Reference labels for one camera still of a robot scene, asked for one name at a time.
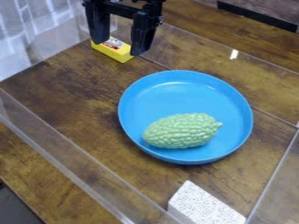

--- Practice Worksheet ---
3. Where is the white speckled foam block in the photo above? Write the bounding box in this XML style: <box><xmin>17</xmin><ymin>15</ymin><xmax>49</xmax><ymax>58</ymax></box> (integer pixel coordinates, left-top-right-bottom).
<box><xmin>168</xmin><ymin>180</ymin><xmax>247</xmax><ymax>224</ymax></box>

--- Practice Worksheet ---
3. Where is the yellow rectangular block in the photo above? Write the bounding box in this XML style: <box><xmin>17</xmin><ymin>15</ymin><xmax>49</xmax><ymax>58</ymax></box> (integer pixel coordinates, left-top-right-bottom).
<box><xmin>91</xmin><ymin>37</ymin><xmax>133</xmax><ymax>63</ymax></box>

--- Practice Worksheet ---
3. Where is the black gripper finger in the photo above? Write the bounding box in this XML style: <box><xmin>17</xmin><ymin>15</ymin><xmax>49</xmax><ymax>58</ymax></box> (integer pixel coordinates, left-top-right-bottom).
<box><xmin>131</xmin><ymin>11</ymin><xmax>164</xmax><ymax>56</ymax></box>
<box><xmin>84</xmin><ymin>3</ymin><xmax>109</xmax><ymax>44</ymax></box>

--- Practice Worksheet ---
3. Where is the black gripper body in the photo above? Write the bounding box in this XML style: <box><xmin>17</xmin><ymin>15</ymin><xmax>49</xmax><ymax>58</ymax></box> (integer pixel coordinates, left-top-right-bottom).
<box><xmin>82</xmin><ymin>0</ymin><xmax>165</xmax><ymax>19</ymax></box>

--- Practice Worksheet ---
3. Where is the blue round plastic tray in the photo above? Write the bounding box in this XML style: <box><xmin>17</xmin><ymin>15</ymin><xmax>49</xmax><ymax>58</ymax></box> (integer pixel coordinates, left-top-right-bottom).
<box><xmin>117</xmin><ymin>70</ymin><xmax>253</xmax><ymax>165</ymax></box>

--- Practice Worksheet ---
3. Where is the green bumpy bitter gourd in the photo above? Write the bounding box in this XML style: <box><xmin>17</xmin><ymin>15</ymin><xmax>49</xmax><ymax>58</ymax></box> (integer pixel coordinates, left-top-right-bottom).
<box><xmin>143</xmin><ymin>113</ymin><xmax>221</xmax><ymax>149</ymax></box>

